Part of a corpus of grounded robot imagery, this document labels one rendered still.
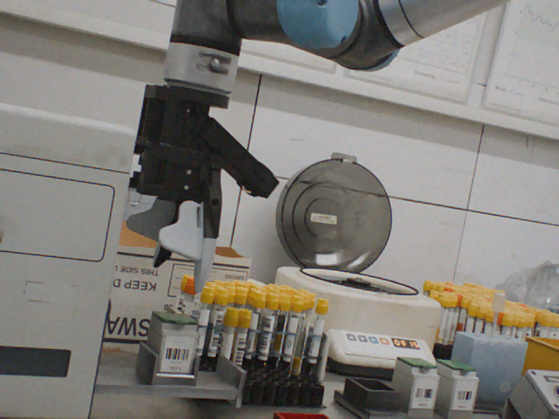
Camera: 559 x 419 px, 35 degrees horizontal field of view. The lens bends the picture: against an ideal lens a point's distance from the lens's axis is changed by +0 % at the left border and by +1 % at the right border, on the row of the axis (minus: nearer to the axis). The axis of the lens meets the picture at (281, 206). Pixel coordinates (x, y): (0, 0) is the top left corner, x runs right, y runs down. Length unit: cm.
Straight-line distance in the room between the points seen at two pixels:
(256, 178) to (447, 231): 97
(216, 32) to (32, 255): 29
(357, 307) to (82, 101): 57
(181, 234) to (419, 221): 100
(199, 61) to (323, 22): 14
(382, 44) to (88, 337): 43
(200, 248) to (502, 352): 55
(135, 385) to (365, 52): 43
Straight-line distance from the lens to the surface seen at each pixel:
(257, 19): 89
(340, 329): 137
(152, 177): 92
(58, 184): 87
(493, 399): 132
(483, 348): 128
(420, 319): 142
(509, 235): 199
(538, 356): 139
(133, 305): 123
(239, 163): 95
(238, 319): 106
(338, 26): 87
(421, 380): 118
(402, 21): 95
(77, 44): 153
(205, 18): 92
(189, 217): 91
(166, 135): 93
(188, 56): 92
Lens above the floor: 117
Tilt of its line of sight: 3 degrees down
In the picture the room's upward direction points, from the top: 10 degrees clockwise
